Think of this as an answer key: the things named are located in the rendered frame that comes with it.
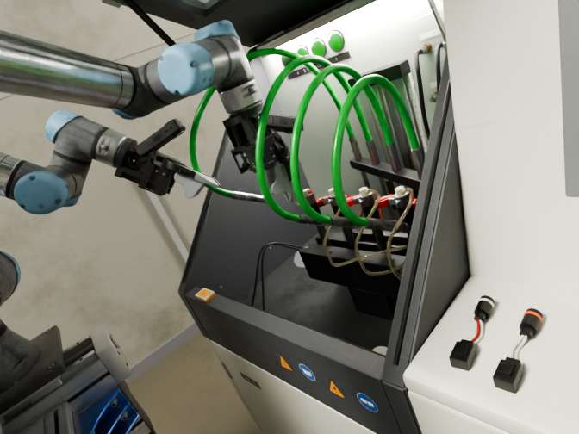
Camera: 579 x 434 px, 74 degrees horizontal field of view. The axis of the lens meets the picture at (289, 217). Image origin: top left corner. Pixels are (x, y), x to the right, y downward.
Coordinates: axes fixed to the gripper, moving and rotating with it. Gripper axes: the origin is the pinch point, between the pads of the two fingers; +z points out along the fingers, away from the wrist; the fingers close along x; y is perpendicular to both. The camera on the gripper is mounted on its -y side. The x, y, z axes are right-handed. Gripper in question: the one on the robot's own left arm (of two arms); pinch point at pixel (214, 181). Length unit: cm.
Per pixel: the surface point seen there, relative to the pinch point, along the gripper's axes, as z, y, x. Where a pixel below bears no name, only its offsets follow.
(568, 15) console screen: 34, -36, 43
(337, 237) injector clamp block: 31.1, 1.1, -2.2
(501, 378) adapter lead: 42, 4, 48
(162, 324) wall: -12, 111, -156
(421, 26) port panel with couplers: 27, -46, 6
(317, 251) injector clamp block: 27.6, 5.7, 0.7
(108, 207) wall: -65, 50, -142
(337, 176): 19.2, -10.2, 30.5
